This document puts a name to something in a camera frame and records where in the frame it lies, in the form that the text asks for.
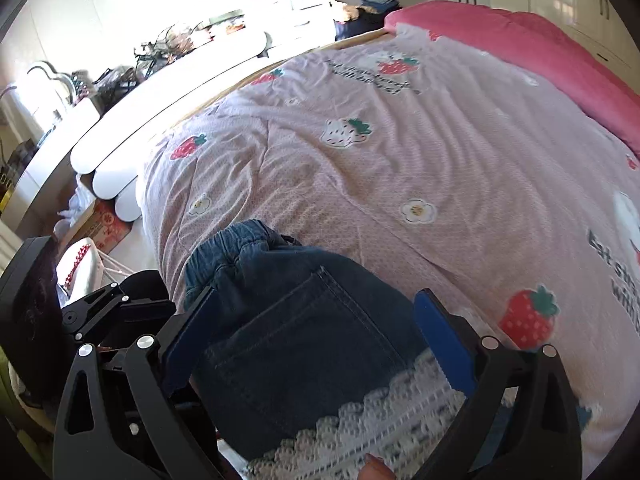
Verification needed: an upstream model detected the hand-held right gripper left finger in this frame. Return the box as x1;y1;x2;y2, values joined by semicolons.
52;285;226;480

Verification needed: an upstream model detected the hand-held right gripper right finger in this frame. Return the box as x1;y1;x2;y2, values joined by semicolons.
413;288;584;480

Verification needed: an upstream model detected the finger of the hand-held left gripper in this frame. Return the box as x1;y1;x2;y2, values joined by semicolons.
119;269;177;327
61;282;132;335

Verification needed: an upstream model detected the blue denim pants lace trim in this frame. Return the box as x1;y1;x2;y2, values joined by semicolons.
182;218;517;480

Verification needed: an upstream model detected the person's right hand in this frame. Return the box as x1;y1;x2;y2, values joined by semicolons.
361;453;402;480

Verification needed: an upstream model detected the white object with red beads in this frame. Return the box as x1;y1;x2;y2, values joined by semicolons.
54;236;151;293

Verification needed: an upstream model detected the red cardboard box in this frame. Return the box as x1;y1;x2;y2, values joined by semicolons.
60;200;134;257

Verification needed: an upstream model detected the white dresser with clutter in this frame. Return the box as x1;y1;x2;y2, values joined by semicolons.
0;97;102;242

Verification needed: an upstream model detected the pink strawberry printed blanket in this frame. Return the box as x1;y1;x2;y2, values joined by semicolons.
135;25;640;480

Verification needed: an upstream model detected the white cloud-shaped headboard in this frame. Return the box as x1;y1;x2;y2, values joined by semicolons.
69;30;287;224

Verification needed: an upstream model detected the white chair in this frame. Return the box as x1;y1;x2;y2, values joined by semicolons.
24;60;77;113

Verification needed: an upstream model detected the pink quilt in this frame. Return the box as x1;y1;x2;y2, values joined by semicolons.
383;0;640;162

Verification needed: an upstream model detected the dark clothes pile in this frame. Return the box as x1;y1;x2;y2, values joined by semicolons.
333;5;397;42

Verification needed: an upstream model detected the clutter of cables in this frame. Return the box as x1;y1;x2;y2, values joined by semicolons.
94;19;212;102

